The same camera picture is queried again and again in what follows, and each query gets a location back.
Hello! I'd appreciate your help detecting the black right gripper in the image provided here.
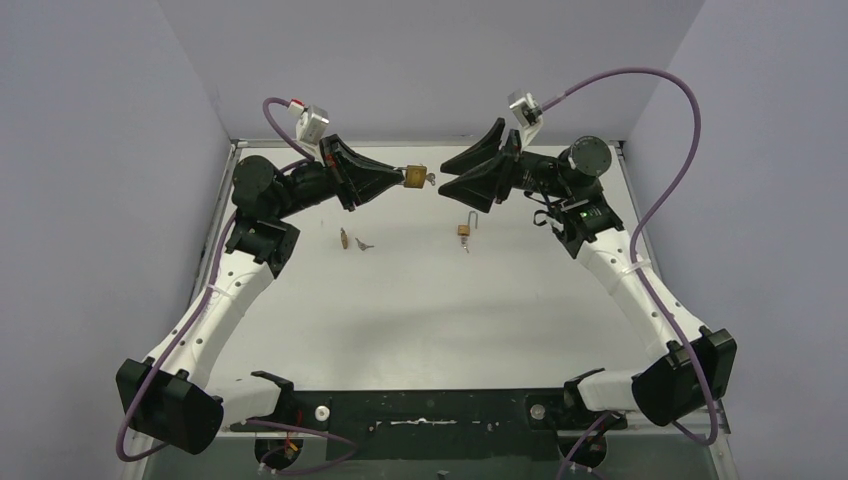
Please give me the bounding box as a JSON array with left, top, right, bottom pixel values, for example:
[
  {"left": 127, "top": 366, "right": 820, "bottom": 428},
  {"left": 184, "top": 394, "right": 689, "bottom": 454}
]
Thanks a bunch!
[{"left": 439, "top": 119, "right": 574, "bottom": 211}]

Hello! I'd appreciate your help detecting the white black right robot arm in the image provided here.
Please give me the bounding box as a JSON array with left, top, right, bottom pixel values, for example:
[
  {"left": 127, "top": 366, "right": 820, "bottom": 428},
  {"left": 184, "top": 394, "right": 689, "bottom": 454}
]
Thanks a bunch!
[{"left": 438, "top": 119, "right": 737, "bottom": 427}]

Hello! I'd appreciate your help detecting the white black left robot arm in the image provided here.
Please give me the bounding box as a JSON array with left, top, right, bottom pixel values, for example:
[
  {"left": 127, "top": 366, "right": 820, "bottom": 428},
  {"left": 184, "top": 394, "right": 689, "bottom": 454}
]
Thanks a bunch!
[{"left": 115, "top": 135, "right": 409, "bottom": 462}]

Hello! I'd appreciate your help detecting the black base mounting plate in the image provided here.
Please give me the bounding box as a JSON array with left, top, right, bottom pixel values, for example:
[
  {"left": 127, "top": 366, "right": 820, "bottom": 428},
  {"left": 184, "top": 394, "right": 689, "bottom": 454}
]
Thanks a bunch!
[{"left": 270, "top": 388, "right": 601, "bottom": 461}]

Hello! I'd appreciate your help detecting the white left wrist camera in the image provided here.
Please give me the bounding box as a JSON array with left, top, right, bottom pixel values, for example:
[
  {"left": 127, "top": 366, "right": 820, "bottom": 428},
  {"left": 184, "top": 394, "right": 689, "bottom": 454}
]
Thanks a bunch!
[{"left": 288, "top": 99, "right": 330, "bottom": 146}]

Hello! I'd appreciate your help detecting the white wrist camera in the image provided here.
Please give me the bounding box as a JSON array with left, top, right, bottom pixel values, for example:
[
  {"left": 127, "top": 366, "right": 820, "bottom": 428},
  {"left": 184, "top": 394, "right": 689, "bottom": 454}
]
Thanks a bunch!
[
  {"left": 508, "top": 90, "right": 544, "bottom": 148},
  {"left": 288, "top": 99, "right": 330, "bottom": 146}
]

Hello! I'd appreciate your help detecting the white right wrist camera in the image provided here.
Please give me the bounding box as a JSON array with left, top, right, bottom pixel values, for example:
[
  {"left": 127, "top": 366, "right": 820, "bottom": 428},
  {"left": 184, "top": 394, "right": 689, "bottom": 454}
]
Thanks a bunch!
[{"left": 508, "top": 90, "right": 544, "bottom": 148}]

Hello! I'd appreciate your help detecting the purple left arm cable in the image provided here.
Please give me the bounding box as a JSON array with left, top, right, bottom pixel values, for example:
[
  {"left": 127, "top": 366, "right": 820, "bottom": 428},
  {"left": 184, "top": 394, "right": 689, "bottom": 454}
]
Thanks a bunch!
[{"left": 115, "top": 97, "right": 316, "bottom": 463}]

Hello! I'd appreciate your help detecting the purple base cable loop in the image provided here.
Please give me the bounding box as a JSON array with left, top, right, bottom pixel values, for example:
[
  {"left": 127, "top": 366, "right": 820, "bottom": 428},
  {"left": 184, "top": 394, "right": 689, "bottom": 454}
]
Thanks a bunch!
[{"left": 245, "top": 418, "right": 362, "bottom": 478}]

